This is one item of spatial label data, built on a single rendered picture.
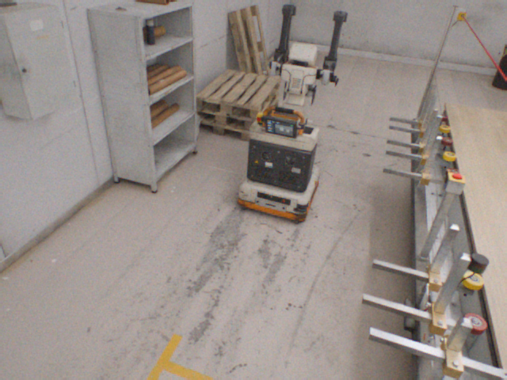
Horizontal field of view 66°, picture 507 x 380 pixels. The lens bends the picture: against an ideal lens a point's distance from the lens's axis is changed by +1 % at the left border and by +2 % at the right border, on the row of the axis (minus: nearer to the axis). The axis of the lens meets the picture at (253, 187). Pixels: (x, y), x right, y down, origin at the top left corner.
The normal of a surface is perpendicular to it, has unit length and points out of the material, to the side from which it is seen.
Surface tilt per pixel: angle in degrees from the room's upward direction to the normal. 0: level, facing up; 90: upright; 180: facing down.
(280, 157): 90
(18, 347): 0
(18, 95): 90
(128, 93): 90
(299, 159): 90
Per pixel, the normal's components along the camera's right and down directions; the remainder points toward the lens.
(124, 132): -0.32, 0.50
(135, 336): 0.07, -0.83
